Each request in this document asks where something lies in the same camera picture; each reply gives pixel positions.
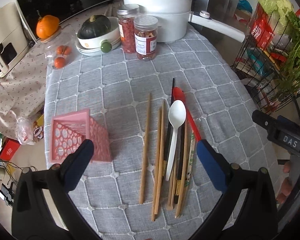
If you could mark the black wire storage rack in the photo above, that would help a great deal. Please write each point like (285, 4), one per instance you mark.
(258, 65)

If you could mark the orange pumpkin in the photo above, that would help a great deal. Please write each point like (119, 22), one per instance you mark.
(46, 26)

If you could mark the grey quilted tablecloth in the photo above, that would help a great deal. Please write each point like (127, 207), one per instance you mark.
(115, 88)

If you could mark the white electric cooking pot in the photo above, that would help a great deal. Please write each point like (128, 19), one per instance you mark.
(174, 15)

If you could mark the paper-wrapped chopsticks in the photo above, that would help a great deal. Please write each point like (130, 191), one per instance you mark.
(189, 165)

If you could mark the green lime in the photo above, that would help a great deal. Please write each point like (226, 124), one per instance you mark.
(106, 46)

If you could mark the jar of red goji berries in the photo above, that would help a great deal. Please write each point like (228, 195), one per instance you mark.
(126, 14)

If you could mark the jar of dried fruit slices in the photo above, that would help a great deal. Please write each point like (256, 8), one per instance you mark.
(145, 33)

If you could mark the white plastic spoon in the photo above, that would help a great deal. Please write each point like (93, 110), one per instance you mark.
(176, 127)

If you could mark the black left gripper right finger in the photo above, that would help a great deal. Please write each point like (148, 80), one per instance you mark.
(247, 207)

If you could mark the red box on floor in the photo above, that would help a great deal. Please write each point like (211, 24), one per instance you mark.
(9, 149)

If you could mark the pink perforated utensil basket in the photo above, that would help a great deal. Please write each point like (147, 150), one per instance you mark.
(68, 131)

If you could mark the small orange tangerine upper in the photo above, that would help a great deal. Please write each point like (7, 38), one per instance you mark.
(63, 50)

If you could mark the cream air fryer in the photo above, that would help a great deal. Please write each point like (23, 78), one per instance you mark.
(13, 42)

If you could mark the person's right hand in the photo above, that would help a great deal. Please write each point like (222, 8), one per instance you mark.
(286, 186)

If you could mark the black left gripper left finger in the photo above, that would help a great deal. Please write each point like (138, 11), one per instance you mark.
(31, 216)

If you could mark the white ceramic bowl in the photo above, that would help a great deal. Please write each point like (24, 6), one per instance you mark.
(91, 47)

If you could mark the brown wooden chopstick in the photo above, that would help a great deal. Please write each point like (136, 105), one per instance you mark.
(183, 173)
(160, 161)
(156, 168)
(145, 150)

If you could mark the dark green squash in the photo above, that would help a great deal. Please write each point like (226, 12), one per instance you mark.
(95, 26)

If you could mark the black chopstick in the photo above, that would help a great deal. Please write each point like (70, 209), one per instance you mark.
(171, 119)

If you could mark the floral beige cloth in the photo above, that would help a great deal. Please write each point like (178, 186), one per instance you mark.
(22, 90)

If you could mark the green leafy vegetables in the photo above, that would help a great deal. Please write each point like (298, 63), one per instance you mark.
(284, 21)

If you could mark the small orange tangerine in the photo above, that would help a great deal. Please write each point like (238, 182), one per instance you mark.
(59, 62)
(63, 50)

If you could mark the red plastic spoon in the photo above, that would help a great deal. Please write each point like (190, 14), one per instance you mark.
(178, 94)

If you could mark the small orange tangerine lower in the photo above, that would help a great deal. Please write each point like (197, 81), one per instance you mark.
(59, 62)

